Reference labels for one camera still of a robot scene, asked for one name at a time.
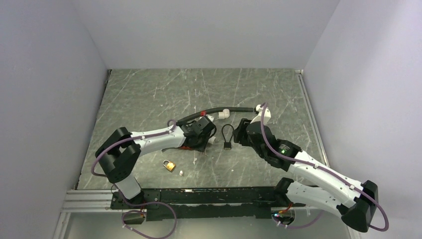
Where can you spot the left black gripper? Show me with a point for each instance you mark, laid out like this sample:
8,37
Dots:
202,147

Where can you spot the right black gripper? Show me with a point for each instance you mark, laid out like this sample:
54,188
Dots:
240,133

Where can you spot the black cable padlock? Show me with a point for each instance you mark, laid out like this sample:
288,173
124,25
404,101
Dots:
227,142

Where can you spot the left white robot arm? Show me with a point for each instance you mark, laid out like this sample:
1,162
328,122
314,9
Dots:
118,155

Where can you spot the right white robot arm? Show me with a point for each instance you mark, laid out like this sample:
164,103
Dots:
353,201

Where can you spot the white pipe elbow near wrench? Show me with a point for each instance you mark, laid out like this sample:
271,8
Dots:
212,140

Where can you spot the brass padlock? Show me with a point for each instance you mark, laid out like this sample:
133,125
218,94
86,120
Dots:
169,165

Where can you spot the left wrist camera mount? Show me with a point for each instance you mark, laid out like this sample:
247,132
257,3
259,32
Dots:
203,114

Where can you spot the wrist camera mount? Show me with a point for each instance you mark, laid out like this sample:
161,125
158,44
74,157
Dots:
262,115
203,114

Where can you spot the red handled adjustable wrench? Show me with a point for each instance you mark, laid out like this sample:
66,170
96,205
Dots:
178,149

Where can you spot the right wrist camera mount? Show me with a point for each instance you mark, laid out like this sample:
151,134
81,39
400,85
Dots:
262,115

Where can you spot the white pipe elbow near hose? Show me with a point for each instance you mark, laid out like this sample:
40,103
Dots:
224,114

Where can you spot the aluminium rail right edge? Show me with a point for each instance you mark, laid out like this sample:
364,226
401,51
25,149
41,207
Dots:
322,152

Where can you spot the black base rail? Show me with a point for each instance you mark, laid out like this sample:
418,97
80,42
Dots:
197,203

